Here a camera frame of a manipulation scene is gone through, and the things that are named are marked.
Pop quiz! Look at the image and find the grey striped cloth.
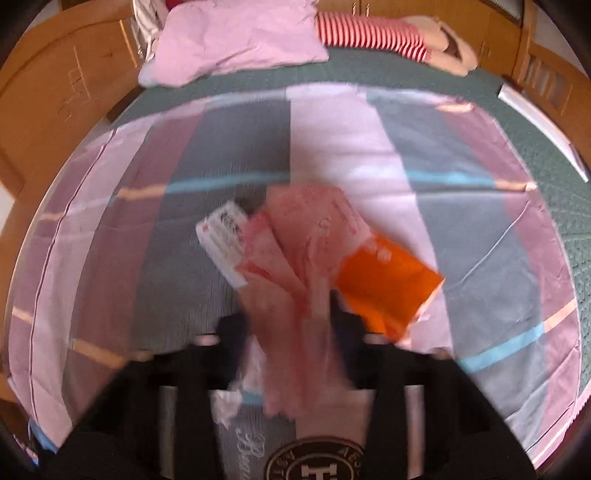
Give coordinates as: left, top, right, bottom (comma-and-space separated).
131, 0, 162, 63

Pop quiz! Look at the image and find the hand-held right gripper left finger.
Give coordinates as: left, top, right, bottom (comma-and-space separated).
62, 313, 254, 480

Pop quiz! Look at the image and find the wooden cabinet with glass panes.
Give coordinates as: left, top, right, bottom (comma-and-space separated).
512, 0, 591, 121

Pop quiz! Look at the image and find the pink printed plastic bag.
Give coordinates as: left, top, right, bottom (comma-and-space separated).
235, 182, 372, 421

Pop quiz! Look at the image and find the pink pillow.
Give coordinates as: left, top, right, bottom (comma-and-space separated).
139, 0, 329, 88

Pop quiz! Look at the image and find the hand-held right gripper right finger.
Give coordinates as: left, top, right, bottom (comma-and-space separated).
329, 291, 511, 480

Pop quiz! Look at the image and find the red white striped pillow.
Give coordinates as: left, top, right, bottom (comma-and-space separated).
315, 11, 432, 63

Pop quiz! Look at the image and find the pink grey checked sheet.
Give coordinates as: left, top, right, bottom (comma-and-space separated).
0, 83, 583, 480

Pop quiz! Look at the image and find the white crumpled wrapper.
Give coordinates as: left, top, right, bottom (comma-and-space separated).
210, 337, 266, 428

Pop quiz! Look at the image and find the orange plastic packet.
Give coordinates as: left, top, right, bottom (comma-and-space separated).
332, 233, 445, 340

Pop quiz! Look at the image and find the white labelled packet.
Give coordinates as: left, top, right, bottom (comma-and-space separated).
195, 200, 252, 289

